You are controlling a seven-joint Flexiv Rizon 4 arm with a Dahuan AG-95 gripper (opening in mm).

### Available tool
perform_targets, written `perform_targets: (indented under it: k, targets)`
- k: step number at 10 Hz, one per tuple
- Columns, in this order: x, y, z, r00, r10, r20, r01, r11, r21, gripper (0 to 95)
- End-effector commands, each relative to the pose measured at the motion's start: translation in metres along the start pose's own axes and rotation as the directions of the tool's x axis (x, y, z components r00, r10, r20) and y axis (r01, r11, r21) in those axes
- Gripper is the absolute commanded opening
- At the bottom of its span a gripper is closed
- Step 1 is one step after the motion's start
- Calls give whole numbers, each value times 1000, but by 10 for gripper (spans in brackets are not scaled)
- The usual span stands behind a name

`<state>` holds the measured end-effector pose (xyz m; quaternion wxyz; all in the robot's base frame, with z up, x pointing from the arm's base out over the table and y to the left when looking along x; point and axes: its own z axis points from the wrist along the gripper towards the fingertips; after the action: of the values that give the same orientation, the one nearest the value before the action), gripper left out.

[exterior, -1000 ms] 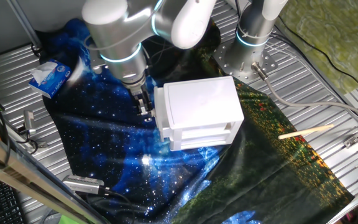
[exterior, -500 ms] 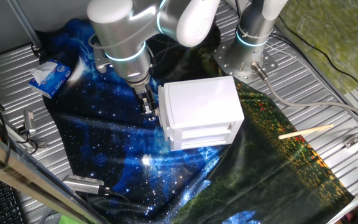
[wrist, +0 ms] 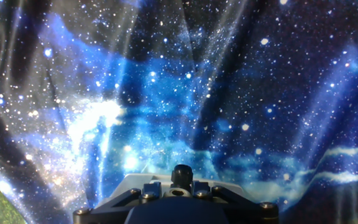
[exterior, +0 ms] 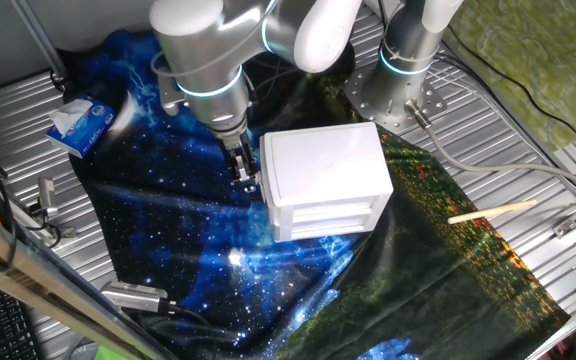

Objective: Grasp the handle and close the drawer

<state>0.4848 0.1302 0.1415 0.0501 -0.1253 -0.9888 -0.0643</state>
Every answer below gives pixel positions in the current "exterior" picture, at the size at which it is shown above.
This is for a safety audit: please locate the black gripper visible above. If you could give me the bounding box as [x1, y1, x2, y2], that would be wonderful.
[219, 132, 262, 195]

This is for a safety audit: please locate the white plastic drawer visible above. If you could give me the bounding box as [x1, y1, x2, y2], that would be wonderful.
[292, 209, 373, 225]
[290, 222, 372, 239]
[258, 132, 275, 207]

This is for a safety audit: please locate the white drawer cabinet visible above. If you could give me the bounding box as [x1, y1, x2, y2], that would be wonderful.
[259, 121, 395, 244]

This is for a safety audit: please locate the galaxy print cloth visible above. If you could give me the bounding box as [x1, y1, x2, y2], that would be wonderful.
[60, 4, 572, 360]

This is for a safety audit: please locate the blue tissue box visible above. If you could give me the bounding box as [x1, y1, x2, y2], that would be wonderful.
[45, 94, 117, 160]

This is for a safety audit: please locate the white tissue paper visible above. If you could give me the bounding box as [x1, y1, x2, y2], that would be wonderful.
[48, 98, 94, 139]

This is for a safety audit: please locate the bright green object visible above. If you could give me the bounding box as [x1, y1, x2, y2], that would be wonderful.
[92, 344, 124, 360]

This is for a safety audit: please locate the grey metal pole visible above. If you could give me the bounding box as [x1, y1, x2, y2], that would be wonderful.
[10, 0, 69, 81]

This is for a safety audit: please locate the light wooden stick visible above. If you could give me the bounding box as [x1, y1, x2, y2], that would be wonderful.
[446, 198, 539, 225]

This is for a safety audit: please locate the green yellow cloth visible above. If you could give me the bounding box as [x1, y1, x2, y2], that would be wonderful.
[442, 0, 576, 154]

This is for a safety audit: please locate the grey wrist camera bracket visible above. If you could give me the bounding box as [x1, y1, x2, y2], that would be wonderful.
[156, 74, 188, 118]

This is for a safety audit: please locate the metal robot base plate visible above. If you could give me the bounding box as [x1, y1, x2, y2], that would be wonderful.
[341, 67, 448, 135]

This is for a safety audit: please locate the black hub cable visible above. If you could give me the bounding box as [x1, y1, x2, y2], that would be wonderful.
[160, 298, 219, 360]

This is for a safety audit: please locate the thick grey cable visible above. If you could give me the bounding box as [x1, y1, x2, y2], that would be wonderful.
[403, 98, 576, 201]

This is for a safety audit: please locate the small silver camera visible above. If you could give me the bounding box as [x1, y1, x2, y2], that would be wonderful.
[36, 176, 60, 219]

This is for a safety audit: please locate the black camera cable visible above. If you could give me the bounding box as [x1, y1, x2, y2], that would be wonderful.
[25, 199, 78, 250]

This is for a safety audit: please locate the metal frame bar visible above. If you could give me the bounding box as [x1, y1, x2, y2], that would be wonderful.
[0, 199, 169, 360]

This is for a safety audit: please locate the thin black cable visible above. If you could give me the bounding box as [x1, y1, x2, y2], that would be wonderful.
[446, 23, 576, 156]

